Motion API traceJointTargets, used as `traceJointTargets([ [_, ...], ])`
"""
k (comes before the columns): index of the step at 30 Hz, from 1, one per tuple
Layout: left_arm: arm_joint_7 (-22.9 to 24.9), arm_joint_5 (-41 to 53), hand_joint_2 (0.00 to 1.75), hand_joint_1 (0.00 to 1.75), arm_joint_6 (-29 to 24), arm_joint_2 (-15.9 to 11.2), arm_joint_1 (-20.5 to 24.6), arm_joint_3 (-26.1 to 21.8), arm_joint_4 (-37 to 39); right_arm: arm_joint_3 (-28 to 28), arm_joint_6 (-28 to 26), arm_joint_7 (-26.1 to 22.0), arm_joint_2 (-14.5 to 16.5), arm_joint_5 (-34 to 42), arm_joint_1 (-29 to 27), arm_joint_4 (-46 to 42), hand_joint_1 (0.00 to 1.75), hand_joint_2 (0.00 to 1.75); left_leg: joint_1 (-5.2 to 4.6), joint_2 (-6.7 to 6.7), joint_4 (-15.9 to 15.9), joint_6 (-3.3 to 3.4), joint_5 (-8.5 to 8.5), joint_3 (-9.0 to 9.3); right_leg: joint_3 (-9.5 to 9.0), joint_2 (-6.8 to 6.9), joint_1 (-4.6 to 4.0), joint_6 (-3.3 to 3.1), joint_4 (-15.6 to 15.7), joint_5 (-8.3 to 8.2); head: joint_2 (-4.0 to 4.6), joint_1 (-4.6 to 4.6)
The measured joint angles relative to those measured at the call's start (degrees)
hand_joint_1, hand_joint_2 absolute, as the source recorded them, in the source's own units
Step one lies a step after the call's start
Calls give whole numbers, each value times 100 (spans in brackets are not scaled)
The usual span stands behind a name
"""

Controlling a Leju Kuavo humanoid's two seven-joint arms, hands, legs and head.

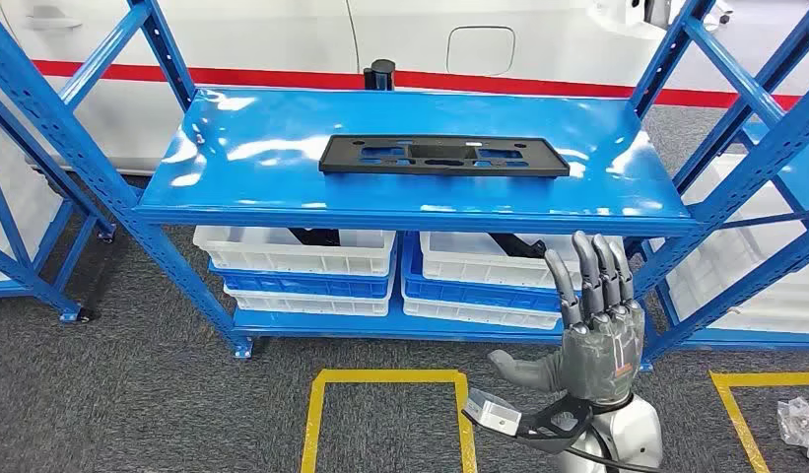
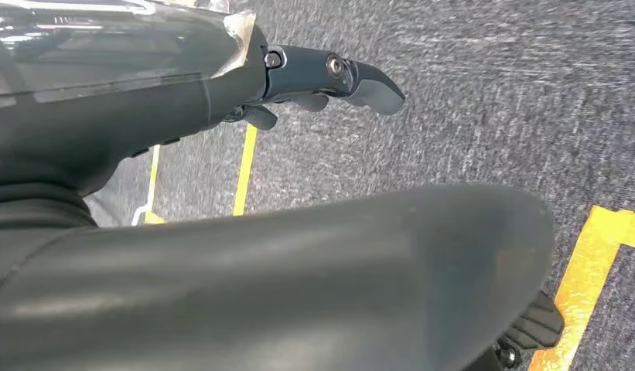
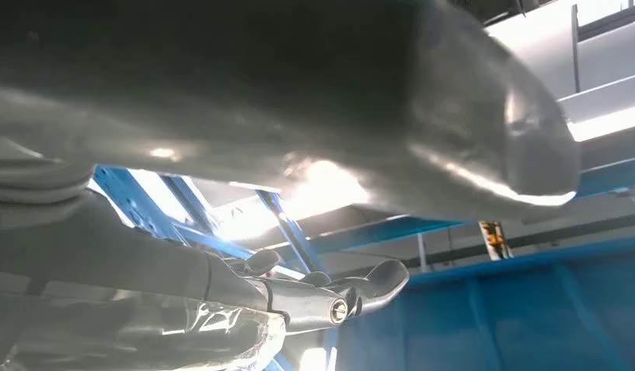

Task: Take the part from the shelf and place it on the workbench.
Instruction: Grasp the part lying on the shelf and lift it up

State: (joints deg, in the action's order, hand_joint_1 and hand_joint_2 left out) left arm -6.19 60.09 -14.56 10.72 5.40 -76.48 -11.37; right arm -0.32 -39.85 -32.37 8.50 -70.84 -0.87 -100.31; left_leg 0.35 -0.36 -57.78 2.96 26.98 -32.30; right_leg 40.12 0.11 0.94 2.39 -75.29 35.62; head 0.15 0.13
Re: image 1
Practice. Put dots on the white chair base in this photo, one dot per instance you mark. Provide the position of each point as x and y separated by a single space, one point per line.
720 14

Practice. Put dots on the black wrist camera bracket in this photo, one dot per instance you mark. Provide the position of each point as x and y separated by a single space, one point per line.
533 427

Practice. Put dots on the black plastic frame part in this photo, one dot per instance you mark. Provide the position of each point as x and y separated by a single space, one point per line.
335 160

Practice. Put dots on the clear plastic bag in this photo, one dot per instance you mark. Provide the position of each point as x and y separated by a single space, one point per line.
799 424

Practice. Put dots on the red barrier belt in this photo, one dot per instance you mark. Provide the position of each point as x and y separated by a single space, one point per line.
215 75
541 86

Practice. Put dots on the white car body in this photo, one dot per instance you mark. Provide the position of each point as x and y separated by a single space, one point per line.
247 33

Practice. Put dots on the black stanchion post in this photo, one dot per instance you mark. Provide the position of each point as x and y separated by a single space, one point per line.
379 73

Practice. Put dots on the yellow floor tape marking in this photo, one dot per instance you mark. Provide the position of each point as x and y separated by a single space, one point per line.
391 377
769 378

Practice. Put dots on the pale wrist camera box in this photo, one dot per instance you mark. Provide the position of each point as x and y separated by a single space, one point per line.
492 412

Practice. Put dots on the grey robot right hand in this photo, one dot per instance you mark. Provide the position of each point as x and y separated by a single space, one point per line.
600 352

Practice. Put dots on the blue metal shelf rack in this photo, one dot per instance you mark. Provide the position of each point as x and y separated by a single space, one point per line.
404 111
756 338
32 279

